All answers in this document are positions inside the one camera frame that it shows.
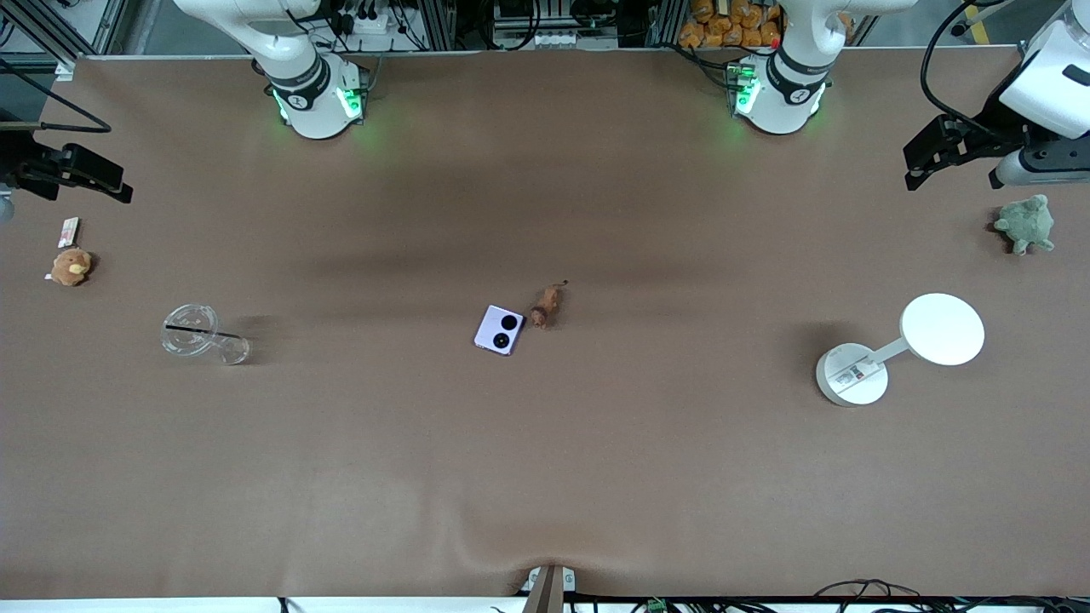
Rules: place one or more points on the small white card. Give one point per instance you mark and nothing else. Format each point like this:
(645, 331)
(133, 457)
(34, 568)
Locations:
(69, 231)

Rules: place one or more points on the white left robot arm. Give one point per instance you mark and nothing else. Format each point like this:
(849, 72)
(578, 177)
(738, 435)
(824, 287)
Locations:
(792, 85)

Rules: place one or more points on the white desk lamp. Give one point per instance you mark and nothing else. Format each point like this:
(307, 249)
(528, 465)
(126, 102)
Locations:
(941, 329)

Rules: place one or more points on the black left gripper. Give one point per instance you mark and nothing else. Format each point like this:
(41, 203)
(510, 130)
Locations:
(990, 120)

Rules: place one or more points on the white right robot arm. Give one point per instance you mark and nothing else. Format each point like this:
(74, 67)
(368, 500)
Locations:
(311, 94)

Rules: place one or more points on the clear plastic cup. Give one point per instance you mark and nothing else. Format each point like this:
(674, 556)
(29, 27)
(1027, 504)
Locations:
(189, 332)

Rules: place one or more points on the brown plush toy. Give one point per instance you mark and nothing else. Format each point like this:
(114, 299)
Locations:
(71, 266)

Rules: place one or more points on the small brown toy dog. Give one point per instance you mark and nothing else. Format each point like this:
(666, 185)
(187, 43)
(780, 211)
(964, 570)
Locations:
(546, 308)

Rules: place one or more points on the orange plush toy pile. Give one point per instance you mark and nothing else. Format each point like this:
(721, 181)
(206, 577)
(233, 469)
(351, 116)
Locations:
(732, 25)

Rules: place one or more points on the green turtle plush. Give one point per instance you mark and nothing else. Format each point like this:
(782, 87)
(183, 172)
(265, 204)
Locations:
(1026, 223)

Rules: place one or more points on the lilac flip phone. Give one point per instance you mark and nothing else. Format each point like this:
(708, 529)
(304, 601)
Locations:
(500, 330)

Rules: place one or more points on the black straw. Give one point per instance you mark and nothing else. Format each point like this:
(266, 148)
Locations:
(192, 328)

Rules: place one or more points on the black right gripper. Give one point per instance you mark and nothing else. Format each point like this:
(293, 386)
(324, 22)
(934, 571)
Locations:
(19, 158)

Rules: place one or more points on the metal table edge bracket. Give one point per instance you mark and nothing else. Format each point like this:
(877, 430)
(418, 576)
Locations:
(547, 587)

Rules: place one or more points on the white power strip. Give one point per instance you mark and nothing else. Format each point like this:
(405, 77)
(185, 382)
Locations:
(370, 21)

